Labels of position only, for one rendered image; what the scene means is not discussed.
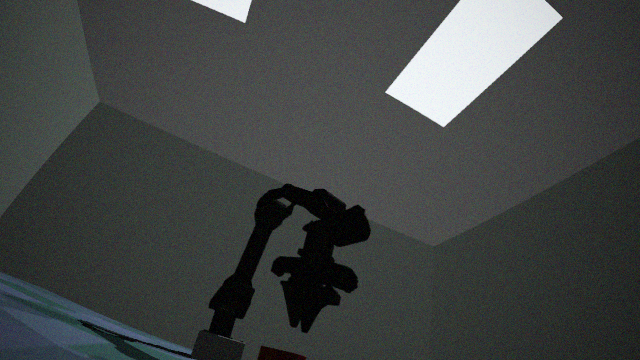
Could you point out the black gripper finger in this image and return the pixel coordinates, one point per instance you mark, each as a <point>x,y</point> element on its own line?
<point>296,295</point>
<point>312,308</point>

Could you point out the red cube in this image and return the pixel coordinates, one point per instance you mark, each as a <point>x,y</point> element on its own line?
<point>267,353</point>
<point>291,356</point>

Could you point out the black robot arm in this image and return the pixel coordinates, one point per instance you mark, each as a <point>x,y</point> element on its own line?
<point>337,226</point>

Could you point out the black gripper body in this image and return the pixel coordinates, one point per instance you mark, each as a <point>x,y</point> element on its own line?
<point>304,268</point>

